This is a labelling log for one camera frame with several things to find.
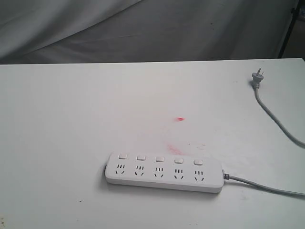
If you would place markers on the white five-outlet power strip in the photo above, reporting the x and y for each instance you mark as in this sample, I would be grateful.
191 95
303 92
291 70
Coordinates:
165 171

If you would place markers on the grey backdrop cloth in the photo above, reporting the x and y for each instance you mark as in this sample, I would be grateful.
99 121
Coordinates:
90 31

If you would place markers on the black tripod stand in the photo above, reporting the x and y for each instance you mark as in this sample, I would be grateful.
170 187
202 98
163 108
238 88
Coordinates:
294 12

